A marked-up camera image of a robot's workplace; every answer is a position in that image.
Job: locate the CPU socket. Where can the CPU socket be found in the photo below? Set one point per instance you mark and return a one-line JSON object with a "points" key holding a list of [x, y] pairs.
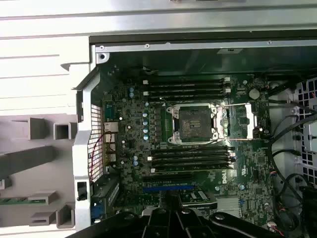
{"points": [[192, 124]]}

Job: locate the metal disk bay cage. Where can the metal disk bay cage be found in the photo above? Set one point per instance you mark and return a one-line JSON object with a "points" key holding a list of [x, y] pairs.
{"points": [[309, 138]]}

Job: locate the metal socket cover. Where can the metal socket cover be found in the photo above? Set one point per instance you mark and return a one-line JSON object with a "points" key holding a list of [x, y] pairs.
{"points": [[250, 121]]}

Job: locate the green motherboard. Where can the green motherboard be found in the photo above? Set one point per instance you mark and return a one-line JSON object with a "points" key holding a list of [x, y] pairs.
{"points": [[247, 168]]}

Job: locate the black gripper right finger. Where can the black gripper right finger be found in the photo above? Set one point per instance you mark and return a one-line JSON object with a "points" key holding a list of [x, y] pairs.
{"points": [[223, 225]]}

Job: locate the silver coin battery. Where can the silver coin battery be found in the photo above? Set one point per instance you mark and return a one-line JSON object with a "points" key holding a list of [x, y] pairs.
{"points": [[253, 93]]}

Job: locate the blue expansion slot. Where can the blue expansion slot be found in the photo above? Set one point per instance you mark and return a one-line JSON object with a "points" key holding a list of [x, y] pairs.
{"points": [[161, 187]]}

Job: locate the black RAM slot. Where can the black RAM slot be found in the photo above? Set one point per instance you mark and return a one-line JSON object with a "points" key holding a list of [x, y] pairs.
{"points": [[190, 163], [185, 98], [185, 86], [190, 149], [185, 92], [185, 80], [190, 156]]}

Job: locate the silver chipset heatsink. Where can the silver chipset heatsink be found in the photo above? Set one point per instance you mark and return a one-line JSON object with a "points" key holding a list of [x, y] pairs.
{"points": [[227, 204]]}

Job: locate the grey parts rack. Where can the grey parts rack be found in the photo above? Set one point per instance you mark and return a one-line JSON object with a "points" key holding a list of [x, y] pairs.
{"points": [[24, 158]]}

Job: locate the black PC case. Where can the black PC case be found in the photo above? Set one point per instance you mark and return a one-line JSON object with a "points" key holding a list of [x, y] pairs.
{"points": [[83, 148]]}

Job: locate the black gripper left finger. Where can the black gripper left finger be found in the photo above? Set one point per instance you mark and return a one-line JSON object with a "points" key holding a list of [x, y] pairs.
{"points": [[138, 225]]}

